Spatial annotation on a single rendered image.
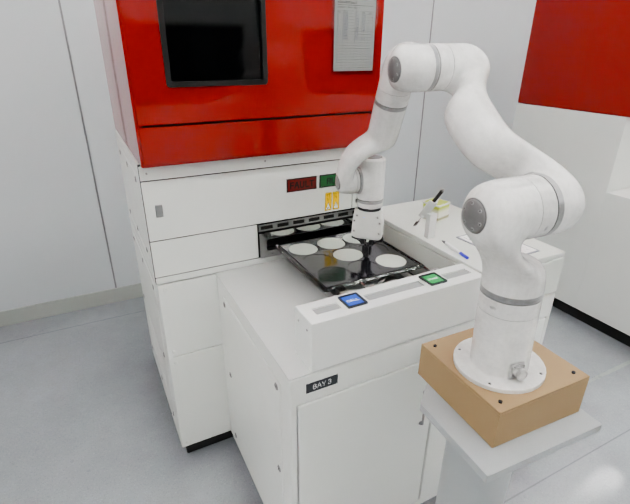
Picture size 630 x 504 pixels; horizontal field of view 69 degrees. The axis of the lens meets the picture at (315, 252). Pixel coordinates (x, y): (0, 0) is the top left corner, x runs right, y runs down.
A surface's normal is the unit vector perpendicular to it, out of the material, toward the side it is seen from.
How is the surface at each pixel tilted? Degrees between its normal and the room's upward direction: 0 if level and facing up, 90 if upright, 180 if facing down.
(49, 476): 0
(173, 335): 90
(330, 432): 90
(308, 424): 90
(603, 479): 0
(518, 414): 90
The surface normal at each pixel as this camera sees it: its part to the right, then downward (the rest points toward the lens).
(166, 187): 0.46, 0.37
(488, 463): 0.00, -0.91
